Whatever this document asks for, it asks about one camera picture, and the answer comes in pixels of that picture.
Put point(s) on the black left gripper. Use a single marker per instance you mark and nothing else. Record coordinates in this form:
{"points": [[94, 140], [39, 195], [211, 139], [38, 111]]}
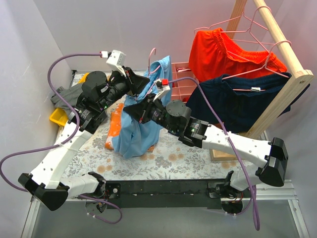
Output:
{"points": [[130, 81]]}

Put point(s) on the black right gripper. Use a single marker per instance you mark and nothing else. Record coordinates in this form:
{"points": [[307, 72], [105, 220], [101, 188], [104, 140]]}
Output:
{"points": [[144, 112]]}

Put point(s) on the light blue shorts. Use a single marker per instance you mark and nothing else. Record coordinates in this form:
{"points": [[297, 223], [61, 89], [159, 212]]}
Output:
{"points": [[138, 133]]}

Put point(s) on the pink wire hanger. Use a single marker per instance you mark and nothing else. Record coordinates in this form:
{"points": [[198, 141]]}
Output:
{"points": [[152, 74]]}

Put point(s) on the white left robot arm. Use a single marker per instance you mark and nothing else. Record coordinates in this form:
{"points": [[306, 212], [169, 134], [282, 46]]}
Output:
{"points": [[45, 181]]}

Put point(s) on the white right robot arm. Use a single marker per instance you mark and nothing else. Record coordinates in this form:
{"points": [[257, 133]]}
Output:
{"points": [[269, 158]]}

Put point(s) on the orange tie-dye folded shorts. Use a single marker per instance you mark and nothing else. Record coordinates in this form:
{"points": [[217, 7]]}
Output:
{"points": [[114, 126]]}

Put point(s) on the grey shorts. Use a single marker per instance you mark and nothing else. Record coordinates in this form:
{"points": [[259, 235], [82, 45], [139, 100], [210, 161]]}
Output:
{"points": [[70, 95]]}

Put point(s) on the red-orange shorts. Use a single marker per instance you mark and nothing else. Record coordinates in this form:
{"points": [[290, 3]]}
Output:
{"points": [[214, 54]]}

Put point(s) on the navy blue shorts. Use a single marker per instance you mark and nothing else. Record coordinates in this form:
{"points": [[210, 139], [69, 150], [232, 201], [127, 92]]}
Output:
{"points": [[236, 101]]}

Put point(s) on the pink hanger under red shorts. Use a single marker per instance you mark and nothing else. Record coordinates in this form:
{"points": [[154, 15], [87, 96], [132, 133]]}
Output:
{"points": [[231, 30]]}

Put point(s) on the pink compartment organizer tray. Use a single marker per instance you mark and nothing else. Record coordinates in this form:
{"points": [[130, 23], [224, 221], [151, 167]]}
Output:
{"points": [[182, 90]]}

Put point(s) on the floral patterned table mat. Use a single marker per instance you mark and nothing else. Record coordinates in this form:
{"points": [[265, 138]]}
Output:
{"points": [[170, 159]]}

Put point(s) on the yellow plastic tray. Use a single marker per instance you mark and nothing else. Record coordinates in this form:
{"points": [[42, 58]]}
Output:
{"points": [[59, 115]]}

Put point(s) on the wooden clothes rack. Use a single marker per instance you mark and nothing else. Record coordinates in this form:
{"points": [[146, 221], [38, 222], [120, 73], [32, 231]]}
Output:
{"points": [[297, 83]]}

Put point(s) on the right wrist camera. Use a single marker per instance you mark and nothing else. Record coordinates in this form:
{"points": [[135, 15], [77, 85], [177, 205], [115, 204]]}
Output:
{"points": [[163, 88]]}

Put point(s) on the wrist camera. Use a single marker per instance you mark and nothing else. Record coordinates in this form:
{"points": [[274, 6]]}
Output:
{"points": [[115, 61], [163, 88]]}

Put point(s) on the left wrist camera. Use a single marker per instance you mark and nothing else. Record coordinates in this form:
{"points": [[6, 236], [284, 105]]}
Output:
{"points": [[115, 61]]}

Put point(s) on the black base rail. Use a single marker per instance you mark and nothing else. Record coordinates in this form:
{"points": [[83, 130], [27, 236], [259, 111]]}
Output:
{"points": [[181, 193]]}

